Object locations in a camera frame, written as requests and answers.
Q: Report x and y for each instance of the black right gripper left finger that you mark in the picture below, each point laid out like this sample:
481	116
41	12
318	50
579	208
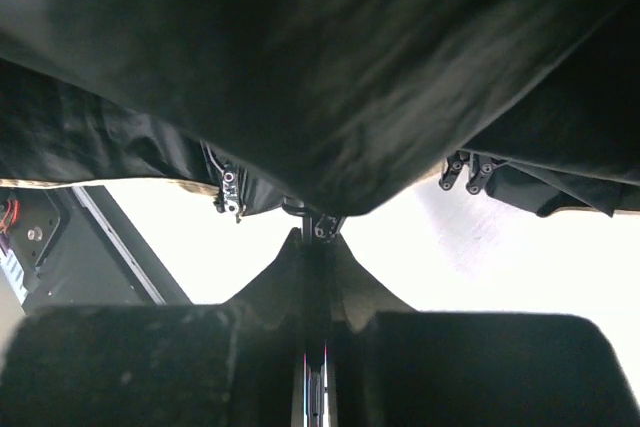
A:
238	363

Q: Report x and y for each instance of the beige folding umbrella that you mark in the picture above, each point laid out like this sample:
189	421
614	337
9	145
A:
327	107

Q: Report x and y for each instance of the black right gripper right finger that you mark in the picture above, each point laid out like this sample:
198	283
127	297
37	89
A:
395	366

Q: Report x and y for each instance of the right white cable duct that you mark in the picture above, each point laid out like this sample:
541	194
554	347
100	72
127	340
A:
14	274

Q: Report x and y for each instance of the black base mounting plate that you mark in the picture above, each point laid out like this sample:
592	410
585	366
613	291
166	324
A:
78	247

